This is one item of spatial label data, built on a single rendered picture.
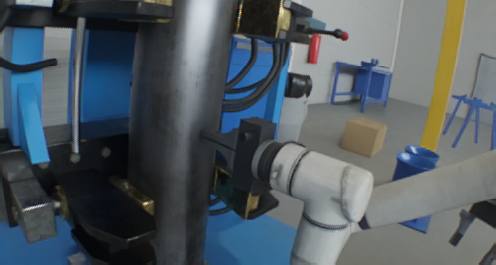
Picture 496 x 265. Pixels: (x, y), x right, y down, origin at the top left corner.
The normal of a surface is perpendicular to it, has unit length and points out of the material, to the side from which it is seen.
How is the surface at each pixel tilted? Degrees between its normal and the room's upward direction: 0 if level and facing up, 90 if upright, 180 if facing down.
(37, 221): 90
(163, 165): 90
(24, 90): 50
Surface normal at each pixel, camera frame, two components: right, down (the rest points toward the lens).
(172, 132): 0.15, 0.26
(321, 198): -0.62, 0.11
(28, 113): 0.69, -0.41
